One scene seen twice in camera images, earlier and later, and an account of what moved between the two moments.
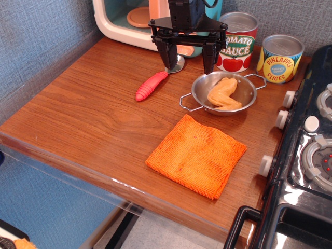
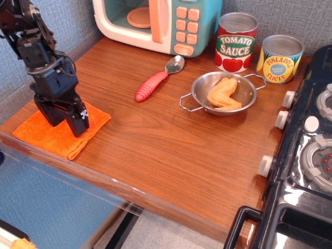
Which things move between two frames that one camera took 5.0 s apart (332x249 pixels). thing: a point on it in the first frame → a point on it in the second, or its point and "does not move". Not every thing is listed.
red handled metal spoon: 149,86 does not move
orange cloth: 198,156 → 60,138
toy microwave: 126,22 does not move
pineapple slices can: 280,58 does not move
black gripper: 188,24 → 54,82
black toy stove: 295,210 does not move
